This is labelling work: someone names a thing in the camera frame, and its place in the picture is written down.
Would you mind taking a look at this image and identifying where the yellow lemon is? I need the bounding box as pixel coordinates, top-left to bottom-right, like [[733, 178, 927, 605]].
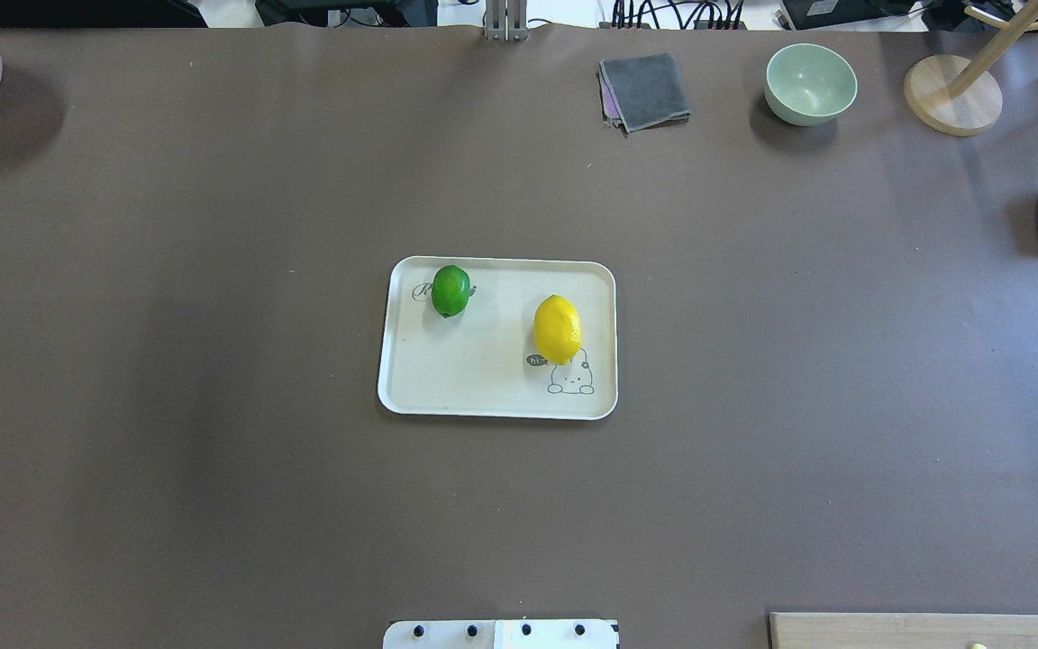
[[532, 295, 582, 366]]

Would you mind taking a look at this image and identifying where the green lime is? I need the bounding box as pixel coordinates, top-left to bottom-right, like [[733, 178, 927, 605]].
[[430, 264, 472, 319]]

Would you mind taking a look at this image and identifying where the cream rabbit tray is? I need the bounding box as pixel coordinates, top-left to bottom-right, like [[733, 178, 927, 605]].
[[378, 255, 618, 422]]

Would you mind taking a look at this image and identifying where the grey folded cloth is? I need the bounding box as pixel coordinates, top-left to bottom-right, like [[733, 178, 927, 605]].
[[597, 51, 692, 134]]

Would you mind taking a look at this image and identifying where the mint green bowl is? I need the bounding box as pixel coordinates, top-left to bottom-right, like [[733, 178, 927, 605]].
[[763, 42, 861, 127]]

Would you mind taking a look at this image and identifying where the wooden board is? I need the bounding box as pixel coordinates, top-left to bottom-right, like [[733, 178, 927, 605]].
[[768, 612, 1038, 648]]

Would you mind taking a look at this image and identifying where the wooden mug tree stand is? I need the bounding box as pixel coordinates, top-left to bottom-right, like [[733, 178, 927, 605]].
[[903, 1, 1038, 137]]

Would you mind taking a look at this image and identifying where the aluminium frame post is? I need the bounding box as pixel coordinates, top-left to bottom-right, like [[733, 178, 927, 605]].
[[483, 0, 530, 40]]

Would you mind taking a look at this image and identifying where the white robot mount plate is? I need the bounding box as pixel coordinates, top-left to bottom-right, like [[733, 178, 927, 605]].
[[382, 617, 621, 648]]

